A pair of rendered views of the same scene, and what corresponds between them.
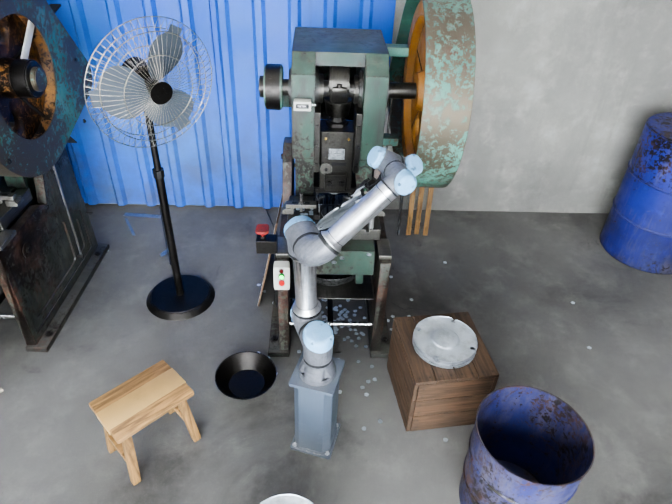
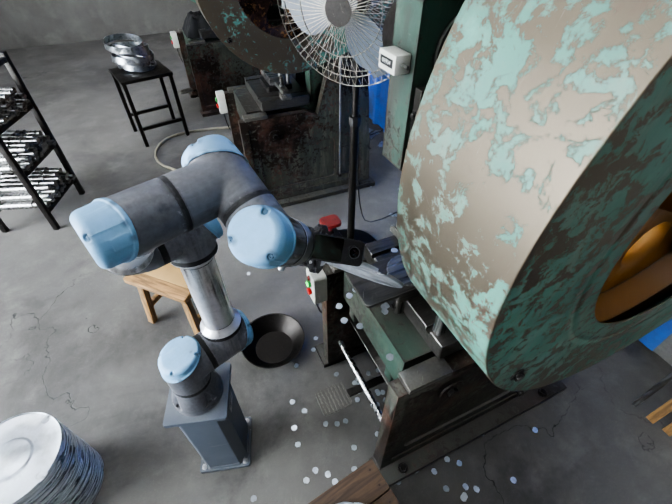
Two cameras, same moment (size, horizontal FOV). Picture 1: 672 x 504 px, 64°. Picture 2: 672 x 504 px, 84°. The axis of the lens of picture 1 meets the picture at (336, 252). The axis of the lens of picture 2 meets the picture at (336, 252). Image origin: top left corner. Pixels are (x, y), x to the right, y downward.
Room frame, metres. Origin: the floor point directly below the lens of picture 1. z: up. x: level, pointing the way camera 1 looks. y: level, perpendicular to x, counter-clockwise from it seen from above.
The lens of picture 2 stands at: (1.66, -0.61, 1.58)
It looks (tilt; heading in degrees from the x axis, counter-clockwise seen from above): 44 degrees down; 68
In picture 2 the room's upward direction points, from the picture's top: straight up
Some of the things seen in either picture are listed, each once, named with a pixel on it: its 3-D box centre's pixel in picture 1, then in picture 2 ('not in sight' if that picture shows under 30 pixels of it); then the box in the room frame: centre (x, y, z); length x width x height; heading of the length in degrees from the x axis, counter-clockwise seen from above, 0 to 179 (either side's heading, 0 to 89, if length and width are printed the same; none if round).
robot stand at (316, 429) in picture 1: (316, 406); (214, 421); (1.46, 0.05, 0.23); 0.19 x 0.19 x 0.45; 76
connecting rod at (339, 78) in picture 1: (337, 102); not in sight; (2.26, 0.02, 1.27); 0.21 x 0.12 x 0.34; 3
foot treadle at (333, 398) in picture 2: (330, 314); (385, 377); (2.12, 0.02, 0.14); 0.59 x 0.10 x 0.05; 3
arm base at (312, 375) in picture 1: (317, 363); (194, 384); (1.46, 0.05, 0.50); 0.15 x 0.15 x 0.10
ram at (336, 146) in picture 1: (336, 155); not in sight; (2.22, 0.02, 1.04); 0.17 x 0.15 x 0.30; 3
